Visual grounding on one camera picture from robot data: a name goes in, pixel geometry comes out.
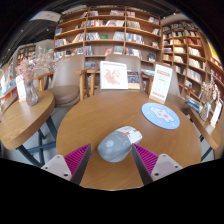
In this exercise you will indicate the brown padded wooden armchair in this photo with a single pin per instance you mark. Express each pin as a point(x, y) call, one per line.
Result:
point(66, 83)
point(176, 96)
point(133, 63)

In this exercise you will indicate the wide wooden book shelf unit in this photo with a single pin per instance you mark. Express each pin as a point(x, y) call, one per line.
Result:
point(106, 31)

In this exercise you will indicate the dark standing book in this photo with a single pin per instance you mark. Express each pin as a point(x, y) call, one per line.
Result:
point(133, 80)

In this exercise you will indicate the curved wooden book shelf unit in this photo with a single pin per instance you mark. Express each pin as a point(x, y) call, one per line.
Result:
point(191, 56)

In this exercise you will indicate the stack of books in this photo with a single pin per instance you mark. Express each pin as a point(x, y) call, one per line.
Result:
point(194, 104)

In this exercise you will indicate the white framed floral picture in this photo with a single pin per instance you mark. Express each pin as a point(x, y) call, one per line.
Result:
point(114, 75)

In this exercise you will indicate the glass vase with pink flowers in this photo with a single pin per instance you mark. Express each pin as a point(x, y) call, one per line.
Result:
point(31, 95)

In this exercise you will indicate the distant wooden book shelf unit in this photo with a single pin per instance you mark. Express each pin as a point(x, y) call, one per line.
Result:
point(26, 55)

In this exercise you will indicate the round wooden side table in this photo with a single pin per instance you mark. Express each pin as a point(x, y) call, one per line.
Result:
point(208, 131)
point(23, 120)

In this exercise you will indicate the grey computer mouse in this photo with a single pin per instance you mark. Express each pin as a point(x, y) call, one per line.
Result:
point(116, 146)

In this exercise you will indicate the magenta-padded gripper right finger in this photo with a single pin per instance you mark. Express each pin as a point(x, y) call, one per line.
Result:
point(163, 165)

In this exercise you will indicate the small white card sign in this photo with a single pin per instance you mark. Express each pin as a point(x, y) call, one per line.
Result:
point(216, 113)
point(21, 88)

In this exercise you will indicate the orange book display stand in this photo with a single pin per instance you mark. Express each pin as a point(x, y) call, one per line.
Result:
point(8, 83)

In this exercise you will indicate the round light blue mouse pad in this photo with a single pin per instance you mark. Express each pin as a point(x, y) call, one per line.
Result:
point(160, 116)

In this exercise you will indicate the white orange table sign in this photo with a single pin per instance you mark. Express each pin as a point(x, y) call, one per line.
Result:
point(161, 81)

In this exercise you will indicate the glass vase with dried flowers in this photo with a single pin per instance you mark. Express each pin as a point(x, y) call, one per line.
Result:
point(205, 111)

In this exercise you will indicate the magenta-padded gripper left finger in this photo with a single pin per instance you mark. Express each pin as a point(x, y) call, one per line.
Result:
point(59, 166)

